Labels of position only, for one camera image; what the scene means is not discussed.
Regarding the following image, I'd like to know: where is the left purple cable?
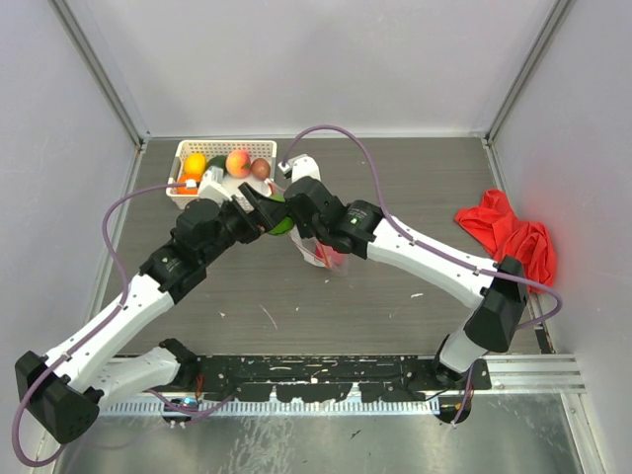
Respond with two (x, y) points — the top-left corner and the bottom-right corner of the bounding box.
(10, 182), (236, 468)

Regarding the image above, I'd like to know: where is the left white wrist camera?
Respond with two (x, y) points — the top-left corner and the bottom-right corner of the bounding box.
(196, 168), (232, 204)

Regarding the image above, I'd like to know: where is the clear zip top bag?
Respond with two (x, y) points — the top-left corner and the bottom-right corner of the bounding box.
(268, 178), (347, 271)

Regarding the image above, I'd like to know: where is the brown passion fruit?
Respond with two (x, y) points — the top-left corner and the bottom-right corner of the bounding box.
(250, 158), (272, 181)

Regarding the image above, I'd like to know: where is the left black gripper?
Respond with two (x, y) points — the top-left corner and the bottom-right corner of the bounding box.
(200, 183), (289, 265)

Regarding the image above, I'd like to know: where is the dark green avocado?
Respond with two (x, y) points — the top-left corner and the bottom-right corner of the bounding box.
(206, 155), (227, 172)

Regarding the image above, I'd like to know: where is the red apple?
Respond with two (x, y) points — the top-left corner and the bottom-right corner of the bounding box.
(319, 246), (348, 269)

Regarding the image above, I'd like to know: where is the green toy watermelon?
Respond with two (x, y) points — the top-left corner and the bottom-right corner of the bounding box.
(268, 195), (294, 236)

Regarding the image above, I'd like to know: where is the right aluminium frame post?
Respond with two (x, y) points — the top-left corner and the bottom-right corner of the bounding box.
(483, 0), (575, 147)

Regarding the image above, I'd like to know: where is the white slotted cable duct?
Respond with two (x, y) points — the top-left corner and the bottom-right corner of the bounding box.
(102, 393), (439, 417)

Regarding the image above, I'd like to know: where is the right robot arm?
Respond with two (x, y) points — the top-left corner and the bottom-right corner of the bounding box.
(283, 177), (526, 389)

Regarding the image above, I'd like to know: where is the pink yellow peach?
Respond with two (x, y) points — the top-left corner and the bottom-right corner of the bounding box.
(225, 149), (251, 179)

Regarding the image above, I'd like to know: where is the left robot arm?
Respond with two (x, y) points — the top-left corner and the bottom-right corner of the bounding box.
(15, 184), (287, 444)

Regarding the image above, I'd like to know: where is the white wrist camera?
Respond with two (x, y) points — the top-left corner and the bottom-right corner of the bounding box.
(277, 154), (321, 183)
(196, 168), (232, 204)

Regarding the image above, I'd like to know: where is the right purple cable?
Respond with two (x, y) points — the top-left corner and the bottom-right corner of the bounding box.
(280, 124), (564, 426)

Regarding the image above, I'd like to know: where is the red cloth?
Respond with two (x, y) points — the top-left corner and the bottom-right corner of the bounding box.
(454, 190), (557, 287)

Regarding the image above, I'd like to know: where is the aluminium frame post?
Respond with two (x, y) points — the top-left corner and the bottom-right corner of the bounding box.
(48, 0), (146, 147)
(483, 0), (575, 147)

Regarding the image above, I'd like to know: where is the left aluminium frame post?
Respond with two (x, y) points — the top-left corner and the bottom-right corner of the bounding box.
(48, 0), (146, 147)

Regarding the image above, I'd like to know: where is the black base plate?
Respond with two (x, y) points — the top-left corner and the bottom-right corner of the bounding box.
(140, 354), (493, 404)

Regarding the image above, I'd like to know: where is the purple cable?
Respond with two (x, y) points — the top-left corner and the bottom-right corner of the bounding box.
(10, 182), (236, 468)
(280, 124), (564, 426)

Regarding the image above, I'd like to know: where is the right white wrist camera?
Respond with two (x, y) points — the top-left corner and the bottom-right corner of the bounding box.
(277, 154), (321, 183)

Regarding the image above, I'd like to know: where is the yellow lemon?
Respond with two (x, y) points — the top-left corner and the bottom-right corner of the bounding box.
(183, 153), (206, 176)

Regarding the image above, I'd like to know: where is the white plastic basket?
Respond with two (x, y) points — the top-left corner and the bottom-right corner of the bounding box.
(166, 139), (277, 210)

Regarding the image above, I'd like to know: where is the orange fruit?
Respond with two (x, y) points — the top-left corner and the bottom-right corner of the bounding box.
(176, 173), (202, 195)

